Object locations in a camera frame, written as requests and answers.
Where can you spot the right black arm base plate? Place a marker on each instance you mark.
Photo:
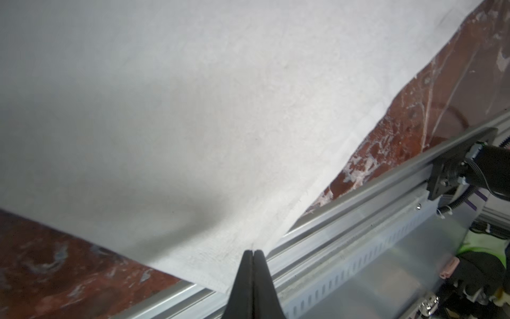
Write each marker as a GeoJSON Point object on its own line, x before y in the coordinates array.
{"type": "Point", "coordinates": [447, 166]}

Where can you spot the white towel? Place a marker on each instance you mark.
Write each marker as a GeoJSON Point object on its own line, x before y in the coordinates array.
{"type": "Point", "coordinates": [182, 133]}

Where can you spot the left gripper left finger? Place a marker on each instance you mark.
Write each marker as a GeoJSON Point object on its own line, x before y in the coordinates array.
{"type": "Point", "coordinates": [240, 303]}

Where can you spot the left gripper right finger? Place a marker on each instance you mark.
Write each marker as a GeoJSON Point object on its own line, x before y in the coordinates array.
{"type": "Point", "coordinates": [266, 303]}

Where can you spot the aluminium front rail frame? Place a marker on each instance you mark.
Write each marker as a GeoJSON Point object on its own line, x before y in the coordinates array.
{"type": "Point", "coordinates": [378, 251]}

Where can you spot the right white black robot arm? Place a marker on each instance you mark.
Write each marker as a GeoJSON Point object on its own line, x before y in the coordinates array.
{"type": "Point", "coordinates": [488, 168]}

